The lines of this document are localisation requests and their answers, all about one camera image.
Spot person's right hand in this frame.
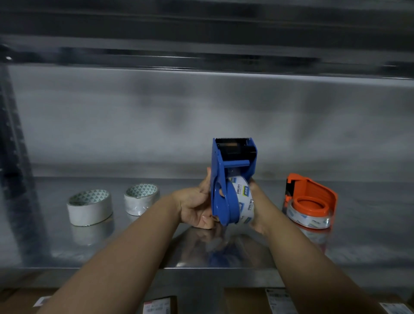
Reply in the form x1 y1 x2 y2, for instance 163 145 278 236
248 178 276 235

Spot person's left hand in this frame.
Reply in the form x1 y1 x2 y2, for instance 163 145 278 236
172 167 224 230

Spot blue tape dispenser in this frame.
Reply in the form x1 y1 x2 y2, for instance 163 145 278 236
210 137 258 226

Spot person's right forearm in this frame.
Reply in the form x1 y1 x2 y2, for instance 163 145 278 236
263 216 387 314

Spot person's left forearm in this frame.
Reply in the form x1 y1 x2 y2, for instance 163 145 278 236
36 193 182 314

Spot printed clear tape roll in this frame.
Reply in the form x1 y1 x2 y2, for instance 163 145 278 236
227 175 255 225
286 200 332 230

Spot small white tape roll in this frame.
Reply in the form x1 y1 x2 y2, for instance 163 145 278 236
124 183 160 217

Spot orange tape dispenser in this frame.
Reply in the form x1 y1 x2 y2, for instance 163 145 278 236
283 173 338 227

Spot large white tape roll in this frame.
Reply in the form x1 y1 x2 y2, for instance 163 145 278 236
67 189 113 227

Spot cardboard box with white label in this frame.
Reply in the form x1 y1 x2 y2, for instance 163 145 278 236
224 287 300 314

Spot dark box with white label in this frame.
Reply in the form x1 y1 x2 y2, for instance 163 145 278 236
142 295 178 314

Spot metal shelf beam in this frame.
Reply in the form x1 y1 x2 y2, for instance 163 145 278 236
0 0 414 80

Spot brown cardboard box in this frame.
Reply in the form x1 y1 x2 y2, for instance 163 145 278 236
0 287 60 314

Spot white paper label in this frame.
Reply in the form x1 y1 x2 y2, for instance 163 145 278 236
379 302 414 314

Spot black shelf upright post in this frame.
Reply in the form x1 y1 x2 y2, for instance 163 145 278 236
0 63 52 262

